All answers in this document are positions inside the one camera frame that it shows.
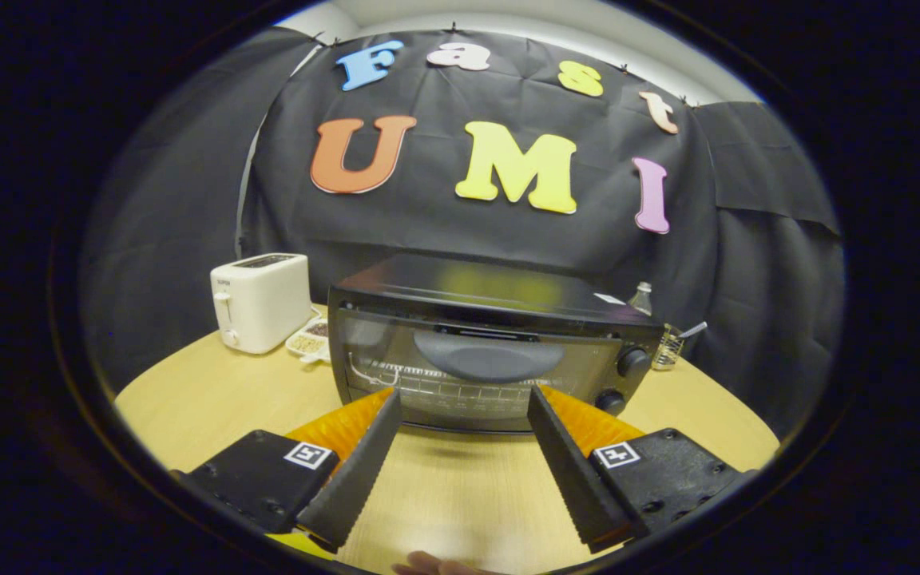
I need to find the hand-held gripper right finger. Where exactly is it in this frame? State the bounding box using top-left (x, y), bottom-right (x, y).
top-left (525, 386), bottom-right (756, 554)

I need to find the white divided snack dish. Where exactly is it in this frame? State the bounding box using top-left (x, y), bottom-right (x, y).
top-left (284, 315), bottom-right (333, 366)

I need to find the white bread toaster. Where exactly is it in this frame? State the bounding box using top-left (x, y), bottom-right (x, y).
top-left (210, 252), bottom-right (313, 355)

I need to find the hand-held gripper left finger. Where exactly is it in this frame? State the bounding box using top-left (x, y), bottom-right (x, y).
top-left (172, 389), bottom-right (403, 554)

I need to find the black toaster oven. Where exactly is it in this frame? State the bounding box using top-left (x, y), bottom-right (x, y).
top-left (327, 253), bottom-right (666, 434)

